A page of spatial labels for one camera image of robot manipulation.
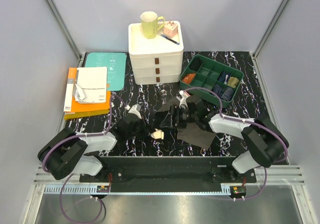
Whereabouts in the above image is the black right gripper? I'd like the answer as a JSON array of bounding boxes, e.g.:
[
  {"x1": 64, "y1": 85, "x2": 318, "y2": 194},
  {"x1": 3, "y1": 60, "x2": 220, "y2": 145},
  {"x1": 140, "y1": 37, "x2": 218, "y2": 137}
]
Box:
[{"x1": 159, "y1": 104, "x2": 198, "y2": 129}]

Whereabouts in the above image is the grey underwear with cream waistband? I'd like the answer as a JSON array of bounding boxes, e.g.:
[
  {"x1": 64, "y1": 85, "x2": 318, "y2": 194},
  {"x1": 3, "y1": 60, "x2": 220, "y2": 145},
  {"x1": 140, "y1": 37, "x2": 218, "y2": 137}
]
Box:
[{"x1": 155, "y1": 111, "x2": 216, "y2": 150}]

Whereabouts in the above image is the black underwear with cream waistband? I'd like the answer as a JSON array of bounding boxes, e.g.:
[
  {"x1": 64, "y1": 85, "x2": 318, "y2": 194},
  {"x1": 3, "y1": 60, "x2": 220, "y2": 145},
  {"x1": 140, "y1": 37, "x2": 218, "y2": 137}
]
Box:
[{"x1": 137, "y1": 124, "x2": 165, "y2": 140}]

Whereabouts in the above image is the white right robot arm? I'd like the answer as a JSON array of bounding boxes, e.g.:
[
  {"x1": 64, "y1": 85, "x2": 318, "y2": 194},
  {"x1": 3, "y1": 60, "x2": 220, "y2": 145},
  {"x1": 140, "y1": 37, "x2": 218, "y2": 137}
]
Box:
[{"x1": 155, "y1": 91, "x2": 289, "y2": 182}]

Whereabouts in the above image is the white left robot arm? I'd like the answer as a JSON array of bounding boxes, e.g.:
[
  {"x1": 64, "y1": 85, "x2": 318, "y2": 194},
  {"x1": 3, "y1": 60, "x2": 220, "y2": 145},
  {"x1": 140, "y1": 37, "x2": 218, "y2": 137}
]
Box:
[{"x1": 37, "y1": 104, "x2": 163, "y2": 182}]

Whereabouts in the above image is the rolled grey-blue garment in tray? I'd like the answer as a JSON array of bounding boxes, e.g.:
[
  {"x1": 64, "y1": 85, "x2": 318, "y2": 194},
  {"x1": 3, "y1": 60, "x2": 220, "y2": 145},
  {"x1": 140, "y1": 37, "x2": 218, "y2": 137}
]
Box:
[{"x1": 211, "y1": 84, "x2": 224, "y2": 97}]

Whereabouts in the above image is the rolled orange garment in tray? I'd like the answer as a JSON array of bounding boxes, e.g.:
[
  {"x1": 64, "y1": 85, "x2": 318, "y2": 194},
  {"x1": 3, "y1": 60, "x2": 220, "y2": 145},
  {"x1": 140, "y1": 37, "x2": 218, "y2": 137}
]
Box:
[{"x1": 182, "y1": 73, "x2": 196, "y2": 85}]

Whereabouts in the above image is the rolled striped garment in tray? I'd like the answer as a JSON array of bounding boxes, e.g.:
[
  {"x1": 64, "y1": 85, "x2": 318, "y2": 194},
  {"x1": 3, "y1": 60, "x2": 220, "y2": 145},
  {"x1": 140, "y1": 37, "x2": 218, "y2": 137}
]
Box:
[{"x1": 220, "y1": 86, "x2": 234, "y2": 102}]

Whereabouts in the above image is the green divided organizer tray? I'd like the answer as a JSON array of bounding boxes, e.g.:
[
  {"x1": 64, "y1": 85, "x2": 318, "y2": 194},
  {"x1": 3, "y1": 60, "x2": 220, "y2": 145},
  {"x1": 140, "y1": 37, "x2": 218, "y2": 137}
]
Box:
[{"x1": 179, "y1": 55, "x2": 244, "y2": 108}]

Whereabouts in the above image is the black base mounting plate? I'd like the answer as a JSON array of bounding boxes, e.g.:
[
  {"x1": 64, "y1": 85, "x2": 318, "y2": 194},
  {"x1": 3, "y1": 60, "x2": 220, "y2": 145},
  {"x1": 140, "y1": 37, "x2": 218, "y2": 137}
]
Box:
[{"x1": 79, "y1": 156, "x2": 257, "y2": 183}]

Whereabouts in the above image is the rolled navy garment in tray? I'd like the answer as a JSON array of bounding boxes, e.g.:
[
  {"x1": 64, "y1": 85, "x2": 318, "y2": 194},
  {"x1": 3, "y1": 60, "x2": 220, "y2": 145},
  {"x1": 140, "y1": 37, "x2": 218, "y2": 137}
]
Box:
[{"x1": 217, "y1": 71, "x2": 230, "y2": 84}]

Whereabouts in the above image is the rolled khaki garment in tray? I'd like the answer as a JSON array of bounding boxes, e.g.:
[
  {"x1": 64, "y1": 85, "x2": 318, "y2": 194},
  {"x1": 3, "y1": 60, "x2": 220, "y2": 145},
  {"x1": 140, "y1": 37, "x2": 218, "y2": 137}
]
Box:
[{"x1": 227, "y1": 77, "x2": 239, "y2": 88}]

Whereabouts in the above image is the rolled black garment in tray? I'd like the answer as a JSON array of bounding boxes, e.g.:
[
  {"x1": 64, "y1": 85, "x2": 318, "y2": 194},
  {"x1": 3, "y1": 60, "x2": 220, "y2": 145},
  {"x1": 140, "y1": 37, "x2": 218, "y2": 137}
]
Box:
[{"x1": 189, "y1": 58, "x2": 203, "y2": 72}]

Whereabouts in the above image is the white paper manual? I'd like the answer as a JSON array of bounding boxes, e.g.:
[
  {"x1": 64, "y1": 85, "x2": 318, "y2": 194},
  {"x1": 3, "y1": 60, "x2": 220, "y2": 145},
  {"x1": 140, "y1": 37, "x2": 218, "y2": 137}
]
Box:
[{"x1": 74, "y1": 67, "x2": 108, "y2": 104}]

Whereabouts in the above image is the orange book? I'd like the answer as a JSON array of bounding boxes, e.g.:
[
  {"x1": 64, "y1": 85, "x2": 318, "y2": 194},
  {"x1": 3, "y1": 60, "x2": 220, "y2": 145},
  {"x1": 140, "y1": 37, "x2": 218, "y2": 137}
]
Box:
[{"x1": 63, "y1": 67, "x2": 111, "y2": 120}]

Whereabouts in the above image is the white three-drawer storage unit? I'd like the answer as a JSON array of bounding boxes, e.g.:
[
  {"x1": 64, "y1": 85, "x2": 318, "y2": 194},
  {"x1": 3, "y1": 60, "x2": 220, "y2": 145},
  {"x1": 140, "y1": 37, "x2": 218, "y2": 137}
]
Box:
[{"x1": 128, "y1": 21, "x2": 184, "y2": 85}]

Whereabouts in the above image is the teal plastic board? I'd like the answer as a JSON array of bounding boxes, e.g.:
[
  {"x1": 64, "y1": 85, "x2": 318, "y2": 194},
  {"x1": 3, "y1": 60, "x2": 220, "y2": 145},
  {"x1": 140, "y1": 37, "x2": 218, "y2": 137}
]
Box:
[{"x1": 83, "y1": 52, "x2": 127, "y2": 91}]

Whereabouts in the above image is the blue pen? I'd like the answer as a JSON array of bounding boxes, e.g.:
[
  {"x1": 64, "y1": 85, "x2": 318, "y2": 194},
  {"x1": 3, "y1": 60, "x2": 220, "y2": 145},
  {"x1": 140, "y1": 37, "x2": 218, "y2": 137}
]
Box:
[{"x1": 161, "y1": 34, "x2": 180, "y2": 45}]

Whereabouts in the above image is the pink power adapter cube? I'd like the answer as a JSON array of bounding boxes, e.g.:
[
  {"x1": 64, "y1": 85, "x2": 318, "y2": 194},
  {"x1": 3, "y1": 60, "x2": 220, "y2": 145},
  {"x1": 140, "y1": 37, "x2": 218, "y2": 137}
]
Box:
[{"x1": 163, "y1": 21, "x2": 178, "y2": 39}]

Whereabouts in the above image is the yellow-green mug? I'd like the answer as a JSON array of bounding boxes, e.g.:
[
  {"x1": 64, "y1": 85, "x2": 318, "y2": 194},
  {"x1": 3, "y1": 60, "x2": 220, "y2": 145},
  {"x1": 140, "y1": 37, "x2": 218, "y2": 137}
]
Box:
[{"x1": 140, "y1": 11, "x2": 165, "y2": 39}]

